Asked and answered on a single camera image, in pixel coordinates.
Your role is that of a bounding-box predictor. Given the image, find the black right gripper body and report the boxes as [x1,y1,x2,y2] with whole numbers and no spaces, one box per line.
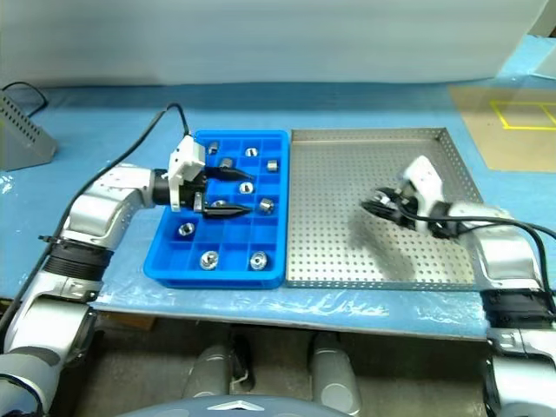
[387,186,420,229]

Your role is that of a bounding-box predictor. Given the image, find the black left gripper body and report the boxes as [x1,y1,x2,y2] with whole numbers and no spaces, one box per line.
[178,167,209,212]

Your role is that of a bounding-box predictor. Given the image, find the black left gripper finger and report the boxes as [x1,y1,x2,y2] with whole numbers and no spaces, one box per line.
[203,167,256,182]
[202,205,254,221]

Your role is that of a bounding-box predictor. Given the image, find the perforated steel tray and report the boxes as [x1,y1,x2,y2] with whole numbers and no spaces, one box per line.
[284,126,486,291]

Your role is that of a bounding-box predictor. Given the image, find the blue plastic compartment tray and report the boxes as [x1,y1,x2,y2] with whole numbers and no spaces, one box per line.
[142,129,291,291]

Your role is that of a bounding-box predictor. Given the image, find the blue table cover sheet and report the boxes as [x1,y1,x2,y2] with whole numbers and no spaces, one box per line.
[0,34,556,344]

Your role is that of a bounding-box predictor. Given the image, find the brown cardboard mat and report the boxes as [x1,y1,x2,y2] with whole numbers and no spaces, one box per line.
[448,83,556,173]

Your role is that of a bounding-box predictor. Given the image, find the dark rounded shape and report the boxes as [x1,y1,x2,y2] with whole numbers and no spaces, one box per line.
[228,332,255,392]

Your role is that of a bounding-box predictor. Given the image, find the grey rounded robot leg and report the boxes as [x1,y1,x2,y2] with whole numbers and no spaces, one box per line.
[311,333,362,416]
[184,344,231,399]

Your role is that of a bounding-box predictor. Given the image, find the grey perforated metal stand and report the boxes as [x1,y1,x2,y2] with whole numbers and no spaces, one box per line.
[0,89,59,171]

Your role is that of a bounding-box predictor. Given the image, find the grey robot torso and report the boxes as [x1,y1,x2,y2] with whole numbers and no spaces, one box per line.
[149,393,331,417]

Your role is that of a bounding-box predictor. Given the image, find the white foam board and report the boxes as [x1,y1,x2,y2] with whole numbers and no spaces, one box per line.
[532,51,556,80]

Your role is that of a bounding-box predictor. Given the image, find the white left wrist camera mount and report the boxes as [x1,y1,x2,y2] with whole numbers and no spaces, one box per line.
[167,135,206,213]

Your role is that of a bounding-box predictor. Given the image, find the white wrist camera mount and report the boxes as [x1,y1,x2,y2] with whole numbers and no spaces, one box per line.
[167,135,206,213]
[399,155,447,214]

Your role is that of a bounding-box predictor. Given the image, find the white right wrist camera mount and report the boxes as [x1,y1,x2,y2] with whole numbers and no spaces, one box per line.
[399,155,447,214]

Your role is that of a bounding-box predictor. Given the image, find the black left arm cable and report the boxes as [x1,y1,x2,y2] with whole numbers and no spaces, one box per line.
[0,102,192,331]

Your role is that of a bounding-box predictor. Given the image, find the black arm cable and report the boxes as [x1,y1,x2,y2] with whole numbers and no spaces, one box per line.
[401,208,556,305]
[0,102,192,331]

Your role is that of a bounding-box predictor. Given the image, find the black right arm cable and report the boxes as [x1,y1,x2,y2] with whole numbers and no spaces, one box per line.
[401,208,556,305]

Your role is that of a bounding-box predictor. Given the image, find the thin black cable loop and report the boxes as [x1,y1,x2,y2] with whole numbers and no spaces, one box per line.
[0,81,49,119]

